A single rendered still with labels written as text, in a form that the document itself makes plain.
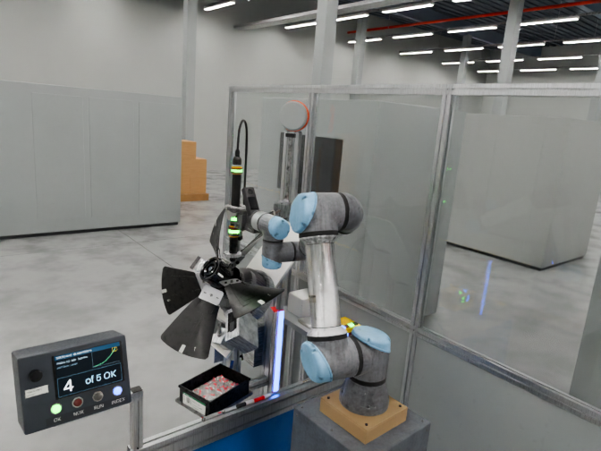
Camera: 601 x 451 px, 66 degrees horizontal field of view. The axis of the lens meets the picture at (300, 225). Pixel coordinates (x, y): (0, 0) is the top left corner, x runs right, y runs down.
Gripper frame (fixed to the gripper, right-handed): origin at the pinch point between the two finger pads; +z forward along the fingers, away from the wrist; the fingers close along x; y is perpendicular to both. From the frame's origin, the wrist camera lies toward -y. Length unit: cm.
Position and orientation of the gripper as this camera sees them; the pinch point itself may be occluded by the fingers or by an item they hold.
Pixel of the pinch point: (232, 205)
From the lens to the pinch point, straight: 192.7
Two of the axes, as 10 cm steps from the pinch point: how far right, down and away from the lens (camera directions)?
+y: -0.8, 9.7, 2.2
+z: -6.2, -2.2, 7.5
